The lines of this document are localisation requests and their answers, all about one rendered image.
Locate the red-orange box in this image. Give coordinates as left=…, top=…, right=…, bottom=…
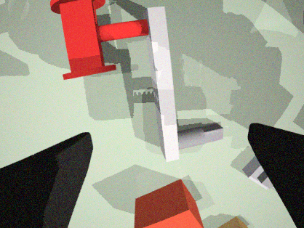
left=135, top=179, right=204, bottom=228

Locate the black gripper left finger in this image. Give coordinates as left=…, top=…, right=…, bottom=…
left=0, top=132, right=93, bottom=228

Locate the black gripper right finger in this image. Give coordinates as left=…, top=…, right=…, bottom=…
left=247, top=123, right=304, bottom=228

